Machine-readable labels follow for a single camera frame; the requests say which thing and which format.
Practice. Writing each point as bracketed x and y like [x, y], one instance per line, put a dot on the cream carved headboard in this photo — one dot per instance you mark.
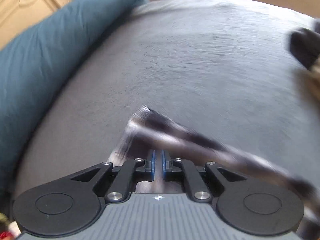
[18, 15]

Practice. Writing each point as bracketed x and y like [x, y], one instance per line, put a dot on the beige trousers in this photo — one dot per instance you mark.
[310, 76]

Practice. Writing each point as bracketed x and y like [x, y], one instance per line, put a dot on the dark plaid shirt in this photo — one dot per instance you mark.
[149, 129]

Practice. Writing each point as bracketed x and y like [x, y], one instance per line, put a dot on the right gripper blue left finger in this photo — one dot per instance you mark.
[126, 176]

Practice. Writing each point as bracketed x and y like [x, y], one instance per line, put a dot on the blue pillow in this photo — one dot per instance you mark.
[36, 64]

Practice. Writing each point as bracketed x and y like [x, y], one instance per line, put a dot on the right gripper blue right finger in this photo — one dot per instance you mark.
[185, 172]

